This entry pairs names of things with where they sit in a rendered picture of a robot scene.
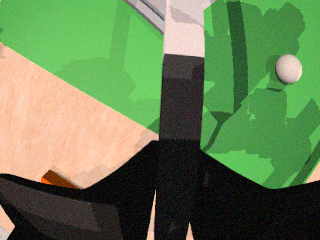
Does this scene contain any green flat mat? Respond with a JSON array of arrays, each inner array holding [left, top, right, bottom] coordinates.
[[0, 0, 320, 189]]

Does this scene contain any white golf ball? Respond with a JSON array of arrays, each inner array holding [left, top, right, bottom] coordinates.
[[275, 53, 303, 84]]

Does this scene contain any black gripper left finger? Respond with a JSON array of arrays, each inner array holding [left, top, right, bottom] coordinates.
[[0, 140, 159, 240]]

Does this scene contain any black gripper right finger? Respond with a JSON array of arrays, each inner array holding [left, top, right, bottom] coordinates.
[[189, 149, 320, 240]]

